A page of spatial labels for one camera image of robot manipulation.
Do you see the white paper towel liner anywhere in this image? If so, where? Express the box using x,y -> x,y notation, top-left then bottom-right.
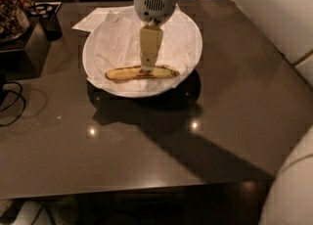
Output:
86,1 -> 194,94

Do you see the yellow spotted banana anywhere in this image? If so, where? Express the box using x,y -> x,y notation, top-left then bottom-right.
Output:
106,66 -> 180,81

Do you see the black holder cup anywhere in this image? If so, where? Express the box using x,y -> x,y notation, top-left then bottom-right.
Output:
28,2 -> 63,41

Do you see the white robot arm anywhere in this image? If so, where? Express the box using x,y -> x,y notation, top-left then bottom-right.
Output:
232,0 -> 313,225

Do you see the white paper sheet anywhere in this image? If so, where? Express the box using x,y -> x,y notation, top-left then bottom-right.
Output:
72,6 -> 132,32

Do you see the white round bowl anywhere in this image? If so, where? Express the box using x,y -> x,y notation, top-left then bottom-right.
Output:
81,3 -> 203,99

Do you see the white object under table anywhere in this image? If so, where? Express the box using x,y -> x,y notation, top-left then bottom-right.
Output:
11,201 -> 55,225

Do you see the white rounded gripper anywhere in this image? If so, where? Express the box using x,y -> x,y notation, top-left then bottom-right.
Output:
134,0 -> 177,70

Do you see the glass jar of snacks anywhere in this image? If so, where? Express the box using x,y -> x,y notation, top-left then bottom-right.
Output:
0,0 -> 30,43

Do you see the dark brown box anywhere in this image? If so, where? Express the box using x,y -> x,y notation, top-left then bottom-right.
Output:
0,18 -> 51,80

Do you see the black cable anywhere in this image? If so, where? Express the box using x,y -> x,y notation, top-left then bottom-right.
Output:
0,71 -> 27,128

